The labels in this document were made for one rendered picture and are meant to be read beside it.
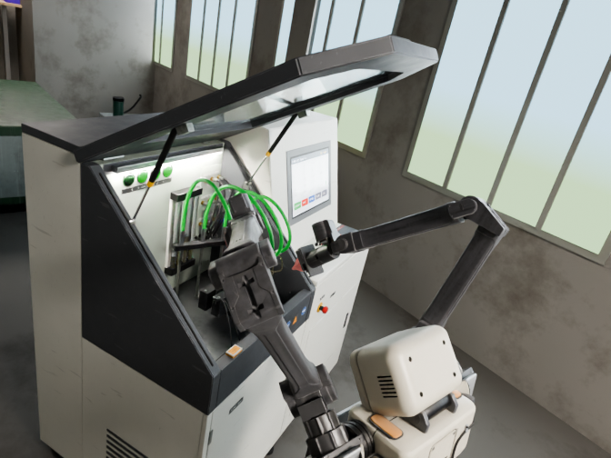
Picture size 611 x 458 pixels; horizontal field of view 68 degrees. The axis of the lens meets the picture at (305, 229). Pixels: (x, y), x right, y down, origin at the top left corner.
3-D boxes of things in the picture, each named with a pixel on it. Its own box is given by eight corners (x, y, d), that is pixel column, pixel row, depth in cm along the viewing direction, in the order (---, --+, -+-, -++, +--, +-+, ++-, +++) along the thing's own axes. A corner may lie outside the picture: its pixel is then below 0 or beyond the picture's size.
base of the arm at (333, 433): (325, 466, 84) (367, 439, 92) (307, 423, 87) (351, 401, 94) (300, 470, 91) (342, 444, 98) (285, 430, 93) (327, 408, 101)
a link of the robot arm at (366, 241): (478, 214, 111) (488, 216, 120) (472, 192, 112) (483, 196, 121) (333, 255, 134) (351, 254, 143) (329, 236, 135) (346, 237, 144)
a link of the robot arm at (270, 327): (218, 323, 65) (283, 294, 65) (205, 256, 74) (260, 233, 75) (298, 423, 97) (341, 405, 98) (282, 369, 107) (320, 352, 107)
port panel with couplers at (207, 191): (200, 238, 194) (207, 169, 182) (194, 235, 195) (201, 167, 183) (219, 229, 205) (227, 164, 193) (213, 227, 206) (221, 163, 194)
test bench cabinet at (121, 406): (185, 568, 172) (206, 417, 141) (82, 484, 194) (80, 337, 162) (279, 443, 232) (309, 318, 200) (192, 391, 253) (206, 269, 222)
